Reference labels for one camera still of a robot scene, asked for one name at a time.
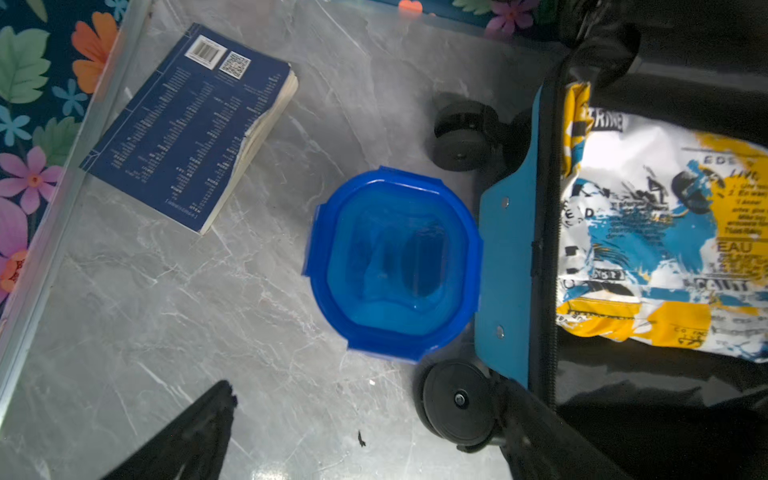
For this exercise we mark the clear container blue lid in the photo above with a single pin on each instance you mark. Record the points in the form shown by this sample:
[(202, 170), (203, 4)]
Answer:
[(394, 263)]

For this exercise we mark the aluminium cage frame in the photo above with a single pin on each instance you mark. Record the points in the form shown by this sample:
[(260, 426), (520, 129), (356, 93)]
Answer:
[(25, 305)]

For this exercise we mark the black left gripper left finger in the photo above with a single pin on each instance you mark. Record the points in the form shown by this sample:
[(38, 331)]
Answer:
[(192, 446)]

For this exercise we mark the dark blue paperback book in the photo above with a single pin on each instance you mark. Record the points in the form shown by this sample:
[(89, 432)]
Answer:
[(185, 139)]

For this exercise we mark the white yellow teal printed garment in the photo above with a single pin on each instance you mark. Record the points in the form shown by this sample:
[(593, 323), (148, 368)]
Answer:
[(663, 233)]

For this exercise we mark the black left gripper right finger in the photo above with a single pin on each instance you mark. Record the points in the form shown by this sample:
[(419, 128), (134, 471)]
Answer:
[(540, 445)]

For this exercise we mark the blue hard-shell suitcase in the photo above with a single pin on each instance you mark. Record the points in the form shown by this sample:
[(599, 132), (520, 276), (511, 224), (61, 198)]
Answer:
[(657, 412)]

